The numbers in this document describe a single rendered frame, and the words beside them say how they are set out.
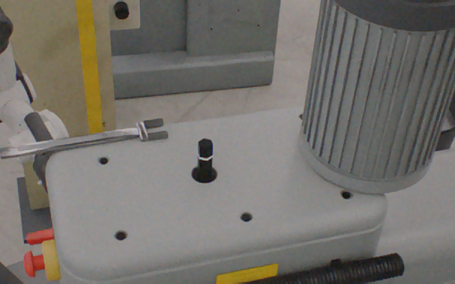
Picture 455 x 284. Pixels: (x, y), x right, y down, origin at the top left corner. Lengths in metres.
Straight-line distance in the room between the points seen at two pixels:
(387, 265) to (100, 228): 0.41
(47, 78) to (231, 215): 2.13
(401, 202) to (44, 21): 1.94
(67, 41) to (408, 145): 2.12
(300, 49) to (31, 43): 2.08
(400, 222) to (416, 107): 0.30
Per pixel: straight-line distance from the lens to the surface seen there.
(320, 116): 1.04
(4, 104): 1.89
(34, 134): 1.64
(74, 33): 2.97
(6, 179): 3.79
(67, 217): 1.03
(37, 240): 1.25
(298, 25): 4.81
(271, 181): 1.07
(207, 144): 1.03
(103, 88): 3.15
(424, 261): 1.24
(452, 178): 1.33
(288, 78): 4.36
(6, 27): 1.69
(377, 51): 0.92
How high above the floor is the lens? 2.65
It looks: 43 degrees down
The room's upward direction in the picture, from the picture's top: 4 degrees clockwise
